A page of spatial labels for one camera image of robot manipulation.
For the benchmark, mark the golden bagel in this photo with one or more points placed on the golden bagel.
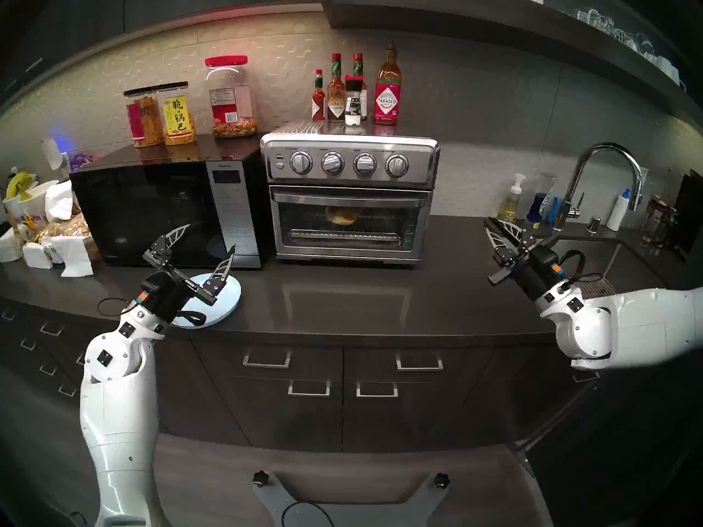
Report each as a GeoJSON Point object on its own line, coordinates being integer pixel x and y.
{"type": "Point", "coordinates": [341, 216]}

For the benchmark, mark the purple snack packet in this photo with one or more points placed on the purple snack packet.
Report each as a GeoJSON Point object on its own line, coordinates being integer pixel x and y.
{"type": "Point", "coordinates": [83, 161]}

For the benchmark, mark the clear drinking glass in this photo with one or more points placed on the clear drinking glass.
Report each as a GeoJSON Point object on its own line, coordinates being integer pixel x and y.
{"type": "Point", "coordinates": [645, 43]}
{"type": "Point", "coordinates": [625, 36]}
{"type": "Point", "coordinates": [606, 23]}
{"type": "Point", "coordinates": [587, 17]}

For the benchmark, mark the white paper napkin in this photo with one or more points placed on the white paper napkin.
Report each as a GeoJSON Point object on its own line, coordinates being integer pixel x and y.
{"type": "Point", "coordinates": [59, 199]}

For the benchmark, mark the clear bag of bread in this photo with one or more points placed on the clear bag of bread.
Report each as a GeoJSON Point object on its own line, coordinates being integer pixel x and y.
{"type": "Point", "coordinates": [70, 226]}

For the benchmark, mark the chrome gooseneck faucet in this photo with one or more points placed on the chrome gooseneck faucet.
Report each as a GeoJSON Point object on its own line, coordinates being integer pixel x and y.
{"type": "Point", "coordinates": [561, 221]}

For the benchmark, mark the stainless steel toaster oven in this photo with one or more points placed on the stainless steel toaster oven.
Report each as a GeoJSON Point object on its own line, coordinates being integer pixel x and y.
{"type": "Point", "coordinates": [351, 145]}

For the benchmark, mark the black cap salt shaker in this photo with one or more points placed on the black cap salt shaker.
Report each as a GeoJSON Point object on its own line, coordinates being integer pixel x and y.
{"type": "Point", "coordinates": [353, 108]}

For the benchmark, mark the small crumpled white paper towel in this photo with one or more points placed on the small crumpled white paper towel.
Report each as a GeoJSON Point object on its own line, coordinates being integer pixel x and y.
{"type": "Point", "coordinates": [37, 255]}

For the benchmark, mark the yellow bananas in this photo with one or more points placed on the yellow bananas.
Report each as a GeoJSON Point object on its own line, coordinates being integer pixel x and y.
{"type": "Point", "coordinates": [18, 184]}

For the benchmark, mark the red lid plastic snack jar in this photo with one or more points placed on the red lid plastic snack jar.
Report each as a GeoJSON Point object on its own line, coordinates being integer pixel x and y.
{"type": "Point", "coordinates": [232, 100]}

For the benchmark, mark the black coffee machine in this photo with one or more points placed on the black coffee machine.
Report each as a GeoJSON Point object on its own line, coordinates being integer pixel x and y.
{"type": "Point", "coordinates": [691, 213]}

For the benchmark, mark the green neck hot sauce bottle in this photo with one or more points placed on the green neck hot sauce bottle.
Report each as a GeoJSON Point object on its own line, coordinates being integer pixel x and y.
{"type": "Point", "coordinates": [358, 65]}
{"type": "Point", "coordinates": [336, 106]}

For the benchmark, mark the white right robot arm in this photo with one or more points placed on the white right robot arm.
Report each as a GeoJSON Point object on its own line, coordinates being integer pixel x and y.
{"type": "Point", "coordinates": [631, 325]}

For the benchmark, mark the oven toast timer knob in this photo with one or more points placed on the oven toast timer knob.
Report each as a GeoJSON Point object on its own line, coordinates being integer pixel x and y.
{"type": "Point", "coordinates": [396, 165]}

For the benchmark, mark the white mug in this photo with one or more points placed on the white mug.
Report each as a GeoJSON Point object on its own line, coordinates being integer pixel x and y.
{"type": "Point", "coordinates": [677, 76]}
{"type": "Point", "coordinates": [664, 65]}

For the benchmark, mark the black star knob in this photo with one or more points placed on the black star knob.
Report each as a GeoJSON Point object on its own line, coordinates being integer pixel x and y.
{"type": "Point", "coordinates": [260, 478]}
{"type": "Point", "coordinates": [441, 481]}

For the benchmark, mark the oven function knob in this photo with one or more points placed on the oven function knob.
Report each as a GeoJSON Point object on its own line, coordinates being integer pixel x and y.
{"type": "Point", "coordinates": [364, 163]}

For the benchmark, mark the dark wall shelf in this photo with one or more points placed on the dark wall shelf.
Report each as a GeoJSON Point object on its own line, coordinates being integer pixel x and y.
{"type": "Point", "coordinates": [467, 18]}

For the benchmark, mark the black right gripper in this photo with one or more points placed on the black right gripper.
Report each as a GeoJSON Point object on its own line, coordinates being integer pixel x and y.
{"type": "Point", "coordinates": [535, 270]}

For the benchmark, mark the small red hot sauce bottle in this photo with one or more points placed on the small red hot sauce bottle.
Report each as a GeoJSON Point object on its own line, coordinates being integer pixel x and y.
{"type": "Point", "coordinates": [318, 106]}

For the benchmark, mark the yellow hand soap dispenser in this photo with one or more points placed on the yellow hand soap dispenser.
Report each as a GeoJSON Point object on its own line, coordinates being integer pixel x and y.
{"type": "Point", "coordinates": [511, 207]}

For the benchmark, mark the yellow label snack jar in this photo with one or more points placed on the yellow label snack jar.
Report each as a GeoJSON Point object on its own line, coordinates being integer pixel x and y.
{"type": "Point", "coordinates": [177, 117]}

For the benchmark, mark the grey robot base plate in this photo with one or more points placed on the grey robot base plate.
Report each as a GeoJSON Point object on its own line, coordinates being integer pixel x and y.
{"type": "Point", "coordinates": [274, 501]}

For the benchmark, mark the white paper cup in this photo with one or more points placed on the white paper cup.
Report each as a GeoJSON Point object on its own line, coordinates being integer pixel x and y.
{"type": "Point", "coordinates": [34, 199]}
{"type": "Point", "coordinates": [11, 207]}

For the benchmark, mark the blue dish soap bottle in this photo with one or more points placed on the blue dish soap bottle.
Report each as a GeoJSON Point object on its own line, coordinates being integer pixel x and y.
{"type": "Point", "coordinates": [541, 205]}

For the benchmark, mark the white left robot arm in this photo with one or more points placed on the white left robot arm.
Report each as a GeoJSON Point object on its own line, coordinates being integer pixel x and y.
{"type": "Point", "coordinates": [118, 421]}

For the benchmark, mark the white bottle blue cap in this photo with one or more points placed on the white bottle blue cap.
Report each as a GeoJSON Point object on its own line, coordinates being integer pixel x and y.
{"type": "Point", "coordinates": [618, 213]}

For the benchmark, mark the dark lower cabinet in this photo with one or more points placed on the dark lower cabinet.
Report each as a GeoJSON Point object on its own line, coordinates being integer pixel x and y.
{"type": "Point", "coordinates": [296, 421]}

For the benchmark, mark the light blue plate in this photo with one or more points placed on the light blue plate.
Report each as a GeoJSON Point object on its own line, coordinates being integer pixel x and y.
{"type": "Point", "coordinates": [230, 295]}

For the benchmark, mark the red label snack jar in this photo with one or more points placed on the red label snack jar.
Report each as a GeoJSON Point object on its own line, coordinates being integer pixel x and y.
{"type": "Point", "coordinates": [143, 122]}

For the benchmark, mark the large crumpled white paper towel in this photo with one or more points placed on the large crumpled white paper towel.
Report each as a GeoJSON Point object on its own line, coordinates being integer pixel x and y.
{"type": "Point", "coordinates": [76, 257]}

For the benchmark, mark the oven temperature knob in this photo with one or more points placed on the oven temperature knob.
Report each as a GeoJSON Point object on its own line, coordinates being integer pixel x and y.
{"type": "Point", "coordinates": [332, 162]}

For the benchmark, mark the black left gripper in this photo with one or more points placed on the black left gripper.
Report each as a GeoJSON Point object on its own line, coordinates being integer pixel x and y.
{"type": "Point", "coordinates": [167, 295]}

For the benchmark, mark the black microwave oven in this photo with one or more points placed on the black microwave oven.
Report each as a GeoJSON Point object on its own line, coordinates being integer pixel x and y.
{"type": "Point", "coordinates": [148, 218]}

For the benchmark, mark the dark cabinet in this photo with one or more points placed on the dark cabinet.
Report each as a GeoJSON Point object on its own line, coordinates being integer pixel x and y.
{"type": "Point", "coordinates": [192, 1]}
{"type": "Point", "coordinates": [296, 421]}

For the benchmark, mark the stainless steel sink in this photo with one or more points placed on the stainless steel sink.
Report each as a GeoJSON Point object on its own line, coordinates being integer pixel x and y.
{"type": "Point", "coordinates": [631, 262]}

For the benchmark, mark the blue sponge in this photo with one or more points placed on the blue sponge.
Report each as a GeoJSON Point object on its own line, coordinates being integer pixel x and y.
{"type": "Point", "coordinates": [556, 212]}

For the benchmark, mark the large Tabasco sauce bottle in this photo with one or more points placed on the large Tabasco sauce bottle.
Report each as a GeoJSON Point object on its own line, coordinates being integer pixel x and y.
{"type": "Point", "coordinates": [387, 100]}

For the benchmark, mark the glass french press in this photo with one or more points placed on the glass french press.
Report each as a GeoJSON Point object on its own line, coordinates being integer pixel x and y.
{"type": "Point", "coordinates": [658, 224]}

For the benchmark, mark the chrome counter cap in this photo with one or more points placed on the chrome counter cap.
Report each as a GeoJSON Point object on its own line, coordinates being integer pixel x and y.
{"type": "Point", "coordinates": [593, 225]}

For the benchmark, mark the dark upper cabinet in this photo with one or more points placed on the dark upper cabinet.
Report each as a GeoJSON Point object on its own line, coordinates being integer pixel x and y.
{"type": "Point", "coordinates": [192, 1]}

